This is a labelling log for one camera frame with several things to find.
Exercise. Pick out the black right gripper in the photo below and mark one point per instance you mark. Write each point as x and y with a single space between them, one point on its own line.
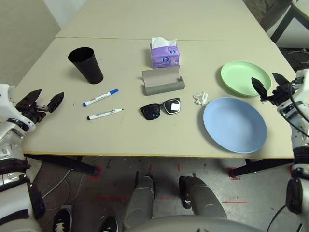
281 95

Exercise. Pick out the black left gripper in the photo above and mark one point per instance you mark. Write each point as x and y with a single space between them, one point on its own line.
32 112

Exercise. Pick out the blue-capped white marker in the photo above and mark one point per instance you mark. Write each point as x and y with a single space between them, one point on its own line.
99 97

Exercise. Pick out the blue plate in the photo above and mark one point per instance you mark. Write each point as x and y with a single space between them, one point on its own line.
231 125

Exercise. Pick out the black-capped white marker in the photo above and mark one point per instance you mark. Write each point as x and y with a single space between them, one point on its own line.
103 114

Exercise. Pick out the white tissue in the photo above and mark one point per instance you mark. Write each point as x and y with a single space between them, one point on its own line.
200 97

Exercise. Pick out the grey glasses case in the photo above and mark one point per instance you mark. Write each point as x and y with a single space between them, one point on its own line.
164 88

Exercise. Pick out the black sunglasses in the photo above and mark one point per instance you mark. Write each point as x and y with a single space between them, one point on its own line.
152 112

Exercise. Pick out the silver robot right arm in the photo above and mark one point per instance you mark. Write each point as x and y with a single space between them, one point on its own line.
299 149

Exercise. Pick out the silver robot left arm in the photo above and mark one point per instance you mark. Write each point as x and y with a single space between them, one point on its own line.
9 135

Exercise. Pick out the green plate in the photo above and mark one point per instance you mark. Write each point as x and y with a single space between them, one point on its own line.
239 77

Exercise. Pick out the black plastic cup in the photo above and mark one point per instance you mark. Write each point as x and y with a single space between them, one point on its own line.
89 67

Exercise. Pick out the black-framed yellow-edged table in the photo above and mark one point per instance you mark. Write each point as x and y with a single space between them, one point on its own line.
282 23

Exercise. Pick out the black metal table leg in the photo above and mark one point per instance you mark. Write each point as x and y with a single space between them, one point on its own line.
72 164
260 166

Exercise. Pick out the purple tissue pack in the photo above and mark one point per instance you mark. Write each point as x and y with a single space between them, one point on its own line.
164 56

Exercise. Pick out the black white sneaker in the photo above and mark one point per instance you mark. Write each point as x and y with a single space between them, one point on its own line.
109 224
61 221

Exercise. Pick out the grey robot right leg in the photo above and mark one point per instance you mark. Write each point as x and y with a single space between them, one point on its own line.
205 200

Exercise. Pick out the grey robot leg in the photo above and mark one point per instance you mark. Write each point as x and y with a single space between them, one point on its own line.
205 200
140 203

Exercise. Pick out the grey robot left leg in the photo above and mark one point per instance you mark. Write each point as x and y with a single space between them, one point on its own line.
140 203

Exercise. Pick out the grey robot torso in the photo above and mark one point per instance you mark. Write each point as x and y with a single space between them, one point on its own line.
188 224

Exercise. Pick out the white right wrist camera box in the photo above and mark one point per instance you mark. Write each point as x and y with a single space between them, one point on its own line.
304 77

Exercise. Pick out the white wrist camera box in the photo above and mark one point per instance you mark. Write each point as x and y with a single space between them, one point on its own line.
304 77
3 93

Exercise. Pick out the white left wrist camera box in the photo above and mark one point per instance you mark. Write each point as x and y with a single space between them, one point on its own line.
3 93

